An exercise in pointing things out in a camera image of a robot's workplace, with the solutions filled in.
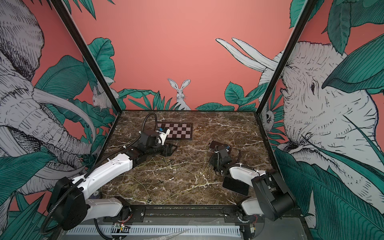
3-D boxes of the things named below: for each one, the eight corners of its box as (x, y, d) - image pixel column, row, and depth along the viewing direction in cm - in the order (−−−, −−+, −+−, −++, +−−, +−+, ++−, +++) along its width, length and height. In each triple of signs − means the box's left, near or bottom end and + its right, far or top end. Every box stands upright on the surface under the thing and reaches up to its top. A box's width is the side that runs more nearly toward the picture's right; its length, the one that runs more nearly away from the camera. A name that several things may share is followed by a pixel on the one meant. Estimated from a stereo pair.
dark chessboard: (155, 140, 105) (154, 137, 103) (158, 125, 114) (157, 122, 112) (192, 140, 106) (192, 137, 103) (192, 125, 115) (192, 122, 112)
